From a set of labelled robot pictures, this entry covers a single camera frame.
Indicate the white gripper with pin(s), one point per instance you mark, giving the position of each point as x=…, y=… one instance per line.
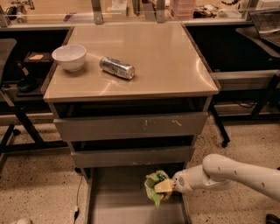
x=180, y=181

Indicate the green rice chip bag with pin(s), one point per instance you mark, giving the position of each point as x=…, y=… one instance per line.
x=150, y=182

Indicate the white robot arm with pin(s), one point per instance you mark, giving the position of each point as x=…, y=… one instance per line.
x=218, y=172

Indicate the grey middle drawer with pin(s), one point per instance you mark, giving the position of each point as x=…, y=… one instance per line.
x=144, y=156

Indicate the grey open bottom drawer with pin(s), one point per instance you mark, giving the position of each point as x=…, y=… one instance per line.
x=116, y=195

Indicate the grey top drawer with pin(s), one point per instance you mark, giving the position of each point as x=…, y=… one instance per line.
x=130, y=126

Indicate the grey drawer cabinet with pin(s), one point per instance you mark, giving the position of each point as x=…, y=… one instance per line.
x=140, y=98

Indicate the black table leg with caster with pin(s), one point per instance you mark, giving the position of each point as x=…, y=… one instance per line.
x=220, y=126

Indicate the silver drink can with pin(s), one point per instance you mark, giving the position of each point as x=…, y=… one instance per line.
x=117, y=68

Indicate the white ceramic bowl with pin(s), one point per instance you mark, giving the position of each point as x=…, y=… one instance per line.
x=70, y=57

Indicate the black laptop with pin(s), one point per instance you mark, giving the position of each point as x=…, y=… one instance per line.
x=267, y=24

